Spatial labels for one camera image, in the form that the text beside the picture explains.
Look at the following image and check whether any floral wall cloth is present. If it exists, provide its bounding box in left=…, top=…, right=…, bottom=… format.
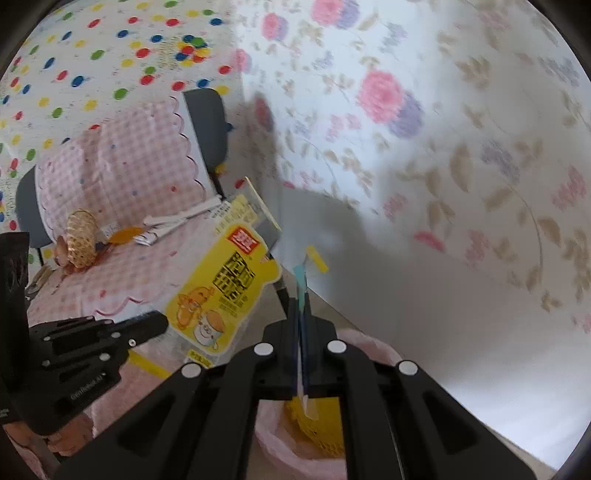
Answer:
left=226, top=0, right=591, bottom=462

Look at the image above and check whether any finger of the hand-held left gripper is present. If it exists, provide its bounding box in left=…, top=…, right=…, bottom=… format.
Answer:
left=110, top=310, right=170, bottom=347

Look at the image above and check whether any clear wrapper with yellow tab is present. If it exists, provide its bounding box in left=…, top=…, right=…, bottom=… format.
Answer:
left=292, top=246, right=329, bottom=422

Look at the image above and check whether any yellow printed snack packet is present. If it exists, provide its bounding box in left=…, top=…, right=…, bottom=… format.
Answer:
left=164, top=224, right=283, bottom=366

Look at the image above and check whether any orange peel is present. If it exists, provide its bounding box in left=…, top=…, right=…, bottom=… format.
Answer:
left=108, top=226, right=144, bottom=244

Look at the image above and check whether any pale yellow printed packet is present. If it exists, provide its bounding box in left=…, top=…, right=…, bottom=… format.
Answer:
left=210, top=178, right=282, bottom=245

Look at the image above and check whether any pink checked cloth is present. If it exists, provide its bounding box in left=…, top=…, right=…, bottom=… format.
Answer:
left=0, top=99, right=278, bottom=480

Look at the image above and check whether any crumpled yellow packet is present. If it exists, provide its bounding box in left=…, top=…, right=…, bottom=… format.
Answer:
left=286, top=397, right=347, bottom=461

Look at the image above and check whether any polka dot wall cloth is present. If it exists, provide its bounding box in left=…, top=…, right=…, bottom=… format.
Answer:
left=0, top=0, right=245, bottom=232

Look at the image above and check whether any person's left hand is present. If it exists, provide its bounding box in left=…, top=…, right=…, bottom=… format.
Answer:
left=4, top=412, right=96, bottom=462

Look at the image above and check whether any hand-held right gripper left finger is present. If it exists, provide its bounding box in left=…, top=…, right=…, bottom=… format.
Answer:
left=55, top=300, right=302, bottom=480

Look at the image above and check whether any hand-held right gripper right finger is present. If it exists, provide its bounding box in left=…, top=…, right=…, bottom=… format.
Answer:
left=301, top=295, right=539, bottom=480

